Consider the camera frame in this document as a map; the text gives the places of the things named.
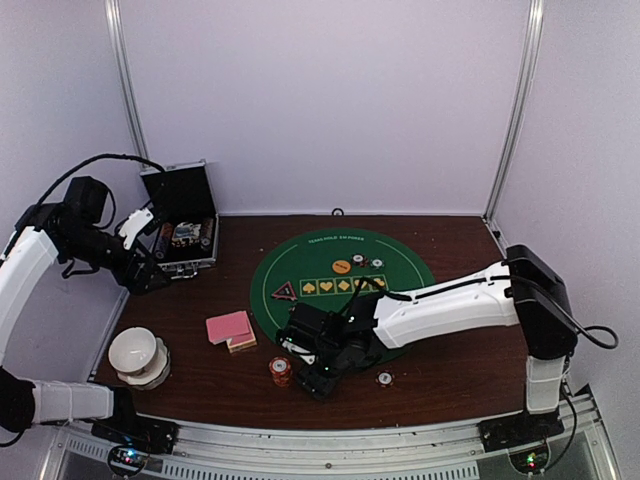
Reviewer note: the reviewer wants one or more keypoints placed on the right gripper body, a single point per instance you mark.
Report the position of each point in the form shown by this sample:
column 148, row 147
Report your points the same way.
column 329, row 378

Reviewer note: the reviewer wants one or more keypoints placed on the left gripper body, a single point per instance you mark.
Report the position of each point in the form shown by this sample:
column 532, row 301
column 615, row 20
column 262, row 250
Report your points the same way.
column 132, row 282

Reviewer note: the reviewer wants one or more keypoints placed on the red 5 chip stack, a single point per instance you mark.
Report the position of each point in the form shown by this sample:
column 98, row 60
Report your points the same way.
column 281, row 371

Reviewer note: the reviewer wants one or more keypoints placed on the orange black 100 chip stack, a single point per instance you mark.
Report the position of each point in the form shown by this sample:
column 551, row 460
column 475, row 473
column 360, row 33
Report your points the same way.
column 385, row 379

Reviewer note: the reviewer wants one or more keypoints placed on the red black triangular dealer button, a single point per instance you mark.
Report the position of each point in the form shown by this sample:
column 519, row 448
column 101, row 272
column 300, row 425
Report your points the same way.
column 285, row 292

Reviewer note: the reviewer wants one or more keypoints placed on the orange big blind button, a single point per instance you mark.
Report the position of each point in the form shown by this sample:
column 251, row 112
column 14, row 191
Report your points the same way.
column 341, row 267

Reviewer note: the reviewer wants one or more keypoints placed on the placed green chip stack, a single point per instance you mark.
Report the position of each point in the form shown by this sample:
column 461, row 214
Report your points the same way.
column 377, row 263

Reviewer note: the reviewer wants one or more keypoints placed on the placed 100 chip stack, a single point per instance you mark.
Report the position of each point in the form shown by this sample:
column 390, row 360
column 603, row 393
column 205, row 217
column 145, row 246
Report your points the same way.
column 359, row 260

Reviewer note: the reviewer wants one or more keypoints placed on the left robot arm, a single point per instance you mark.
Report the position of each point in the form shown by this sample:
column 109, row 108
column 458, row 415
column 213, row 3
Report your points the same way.
column 66, row 232

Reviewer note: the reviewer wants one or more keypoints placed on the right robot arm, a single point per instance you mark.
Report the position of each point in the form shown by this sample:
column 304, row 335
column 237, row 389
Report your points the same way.
column 520, row 290

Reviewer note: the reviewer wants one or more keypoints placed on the left chip row in case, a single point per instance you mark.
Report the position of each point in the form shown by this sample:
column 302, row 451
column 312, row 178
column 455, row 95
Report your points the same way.
column 163, row 241

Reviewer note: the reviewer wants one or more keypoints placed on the chip row in case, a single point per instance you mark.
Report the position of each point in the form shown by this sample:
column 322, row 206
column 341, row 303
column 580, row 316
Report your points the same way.
column 207, row 233
column 163, row 241

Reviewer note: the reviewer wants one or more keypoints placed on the aluminium poker case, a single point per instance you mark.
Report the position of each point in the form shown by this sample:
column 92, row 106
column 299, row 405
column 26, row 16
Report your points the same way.
column 183, row 193

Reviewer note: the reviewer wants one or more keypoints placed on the card pack in case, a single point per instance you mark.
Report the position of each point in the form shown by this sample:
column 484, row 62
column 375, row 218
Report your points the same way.
column 186, row 234

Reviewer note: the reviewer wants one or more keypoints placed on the round green poker mat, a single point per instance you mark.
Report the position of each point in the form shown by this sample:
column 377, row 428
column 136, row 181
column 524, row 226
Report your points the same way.
column 306, row 261

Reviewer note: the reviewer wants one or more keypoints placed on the right chip row in case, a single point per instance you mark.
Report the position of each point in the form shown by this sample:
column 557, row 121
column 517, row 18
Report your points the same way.
column 207, row 233

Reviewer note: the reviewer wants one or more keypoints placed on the card deck box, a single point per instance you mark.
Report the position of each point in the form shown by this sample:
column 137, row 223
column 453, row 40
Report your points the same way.
column 241, row 343

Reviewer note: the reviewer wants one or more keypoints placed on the white ceramic bowl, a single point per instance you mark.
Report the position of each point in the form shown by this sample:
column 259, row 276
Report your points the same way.
column 132, row 351

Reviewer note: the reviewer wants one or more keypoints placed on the stacked white bowls below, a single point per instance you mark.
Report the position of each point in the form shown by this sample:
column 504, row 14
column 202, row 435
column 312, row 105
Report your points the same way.
column 154, row 374

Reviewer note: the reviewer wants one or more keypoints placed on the red-backed playing card deck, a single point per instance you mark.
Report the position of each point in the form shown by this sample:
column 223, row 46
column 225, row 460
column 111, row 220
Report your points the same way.
column 228, row 327

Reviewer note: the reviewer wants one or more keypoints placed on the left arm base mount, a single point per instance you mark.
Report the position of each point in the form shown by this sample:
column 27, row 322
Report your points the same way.
column 148, row 435

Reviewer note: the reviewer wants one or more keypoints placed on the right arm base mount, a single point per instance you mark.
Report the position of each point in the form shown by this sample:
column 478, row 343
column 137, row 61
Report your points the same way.
column 518, row 429

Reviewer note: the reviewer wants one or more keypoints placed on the left aluminium frame post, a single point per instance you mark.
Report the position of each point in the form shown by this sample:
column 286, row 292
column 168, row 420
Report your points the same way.
column 118, row 43

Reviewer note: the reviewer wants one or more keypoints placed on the aluminium frame post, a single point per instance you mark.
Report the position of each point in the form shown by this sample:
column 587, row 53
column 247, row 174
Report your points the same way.
column 528, row 64
column 118, row 43

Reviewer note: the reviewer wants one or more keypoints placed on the front aluminium rail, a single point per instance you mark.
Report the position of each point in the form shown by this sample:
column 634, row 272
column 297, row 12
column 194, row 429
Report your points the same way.
column 454, row 450

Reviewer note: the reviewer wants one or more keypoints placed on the right aluminium frame post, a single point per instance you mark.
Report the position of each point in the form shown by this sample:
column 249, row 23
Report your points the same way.
column 528, row 64

